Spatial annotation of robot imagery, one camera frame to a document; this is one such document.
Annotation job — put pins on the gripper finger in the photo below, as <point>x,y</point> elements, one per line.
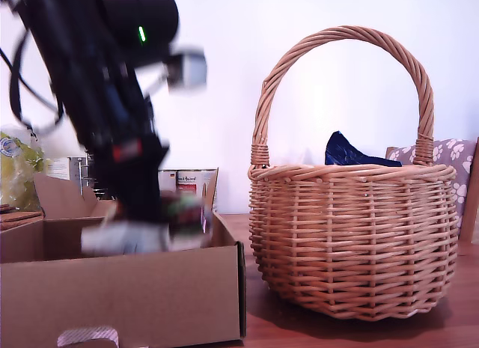
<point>138,183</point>

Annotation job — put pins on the white green Galaxy bag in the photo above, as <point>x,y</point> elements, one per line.
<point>179,220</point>

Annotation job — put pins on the blue candy bag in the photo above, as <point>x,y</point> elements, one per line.
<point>348,153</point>

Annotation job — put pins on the woven wicker basket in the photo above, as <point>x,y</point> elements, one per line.
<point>351,243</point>

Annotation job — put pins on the brown cardboard box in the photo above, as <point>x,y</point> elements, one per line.
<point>112,295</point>

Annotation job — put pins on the tin can white label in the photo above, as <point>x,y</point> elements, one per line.
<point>167,179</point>

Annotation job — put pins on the tin can red label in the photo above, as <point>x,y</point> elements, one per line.
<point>195,180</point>

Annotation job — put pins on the small white carton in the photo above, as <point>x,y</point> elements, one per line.
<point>60,167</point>

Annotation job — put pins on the yellow green plastic bag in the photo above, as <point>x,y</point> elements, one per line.
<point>18,164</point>

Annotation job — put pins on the large cork trivet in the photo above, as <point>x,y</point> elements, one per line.
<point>20,218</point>

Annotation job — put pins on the small cork coaster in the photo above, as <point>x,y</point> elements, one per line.
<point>4,207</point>

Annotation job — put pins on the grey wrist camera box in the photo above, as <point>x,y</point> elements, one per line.
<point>191,69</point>

